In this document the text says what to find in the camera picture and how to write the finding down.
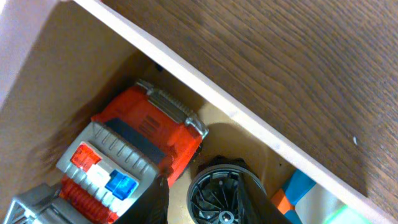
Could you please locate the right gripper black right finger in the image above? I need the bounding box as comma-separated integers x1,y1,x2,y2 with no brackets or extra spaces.
237,173,291,224

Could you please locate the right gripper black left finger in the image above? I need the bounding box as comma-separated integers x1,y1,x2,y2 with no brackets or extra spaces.
114,176,169,224

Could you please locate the small black round cap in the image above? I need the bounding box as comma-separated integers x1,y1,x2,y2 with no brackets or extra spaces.
187,156,267,224

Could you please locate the multicolour puzzle cube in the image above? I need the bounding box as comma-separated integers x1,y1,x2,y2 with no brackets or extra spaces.
271,170,371,224

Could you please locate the red toy fire truck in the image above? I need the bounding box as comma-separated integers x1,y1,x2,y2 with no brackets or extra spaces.
4,79,208,223

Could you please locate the white open cardboard box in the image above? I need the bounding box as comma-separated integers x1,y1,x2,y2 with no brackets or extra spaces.
1,0,397,223

